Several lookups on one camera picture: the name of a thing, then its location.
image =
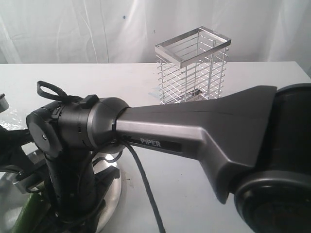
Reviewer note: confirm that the round stainless steel plate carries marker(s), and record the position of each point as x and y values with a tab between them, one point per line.
51	223

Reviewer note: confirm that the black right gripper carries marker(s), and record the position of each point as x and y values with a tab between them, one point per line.
77	197

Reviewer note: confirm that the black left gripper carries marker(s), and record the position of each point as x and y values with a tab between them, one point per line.
12	157

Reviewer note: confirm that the chrome wire utensil holder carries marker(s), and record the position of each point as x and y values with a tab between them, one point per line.
191	66

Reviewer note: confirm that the green cucumber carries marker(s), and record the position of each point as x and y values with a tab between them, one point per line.
31	214

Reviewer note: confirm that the clear plastic bag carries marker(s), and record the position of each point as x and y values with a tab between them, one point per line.
11	119

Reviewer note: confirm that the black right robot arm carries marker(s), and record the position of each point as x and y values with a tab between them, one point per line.
254	144

